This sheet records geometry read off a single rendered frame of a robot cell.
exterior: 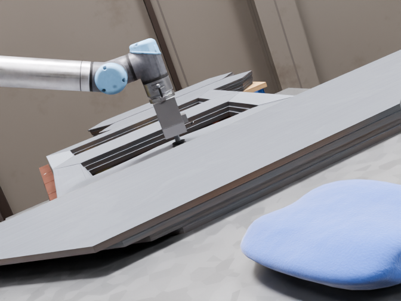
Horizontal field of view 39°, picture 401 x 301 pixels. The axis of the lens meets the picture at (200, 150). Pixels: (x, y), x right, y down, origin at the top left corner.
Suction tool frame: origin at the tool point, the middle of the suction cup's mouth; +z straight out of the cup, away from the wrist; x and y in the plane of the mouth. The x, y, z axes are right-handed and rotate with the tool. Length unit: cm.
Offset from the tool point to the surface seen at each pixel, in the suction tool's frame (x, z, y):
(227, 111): -21.3, 2.4, 40.0
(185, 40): -38, -15, 268
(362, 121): -13, -22, -110
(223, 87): -30, 1, 90
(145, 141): 9.8, 1.1, 33.5
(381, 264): -3, -22, -132
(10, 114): 98, -9, 254
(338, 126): -11, -22, -109
